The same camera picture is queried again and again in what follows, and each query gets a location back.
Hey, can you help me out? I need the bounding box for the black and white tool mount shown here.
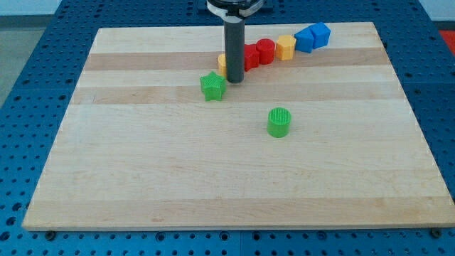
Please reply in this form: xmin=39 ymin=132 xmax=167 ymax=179
xmin=206 ymin=0 xmax=264 ymax=18

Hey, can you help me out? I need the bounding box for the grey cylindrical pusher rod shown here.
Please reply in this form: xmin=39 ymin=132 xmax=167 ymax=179
xmin=223 ymin=16 xmax=245 ymax=83

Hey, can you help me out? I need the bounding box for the green star block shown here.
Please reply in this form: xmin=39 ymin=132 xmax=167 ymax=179
xmin=200 ymin=71 xmax=226 ymax=102

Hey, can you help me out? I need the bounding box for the green cylinder block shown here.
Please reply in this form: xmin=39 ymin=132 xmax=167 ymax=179
xmin=267 ymin=107 xmax=291 ymax=138

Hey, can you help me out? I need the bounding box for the blue cube block right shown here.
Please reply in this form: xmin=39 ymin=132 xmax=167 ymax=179
xmin=309 ymin=22 xmax=331 ymax=49

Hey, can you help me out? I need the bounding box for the light wooden board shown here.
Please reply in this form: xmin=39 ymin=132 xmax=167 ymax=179
xmin=23 ymin=22 xmax=454 ymax=231

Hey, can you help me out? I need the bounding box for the yellow block behind rod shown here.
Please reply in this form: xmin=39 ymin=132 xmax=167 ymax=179
xmin=218 ymin=53 xmax=227 ymax=78

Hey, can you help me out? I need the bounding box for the red star block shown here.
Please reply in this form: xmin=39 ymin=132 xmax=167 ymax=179
xmin=244 ymin=44 xmax=259 ymax=72

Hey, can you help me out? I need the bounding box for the yellow hexagon block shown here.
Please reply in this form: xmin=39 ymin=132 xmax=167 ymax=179
xmin=275 ymin=35 xmax=296 ymax=60

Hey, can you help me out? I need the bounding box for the blue block left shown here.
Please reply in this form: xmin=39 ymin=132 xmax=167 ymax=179
xmin=294 ymin=28 xmax=314 ymax=53

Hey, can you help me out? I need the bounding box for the red cylinder block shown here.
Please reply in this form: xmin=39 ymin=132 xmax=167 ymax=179
xmin=256 ymin=38 xmax=275 ymax=65

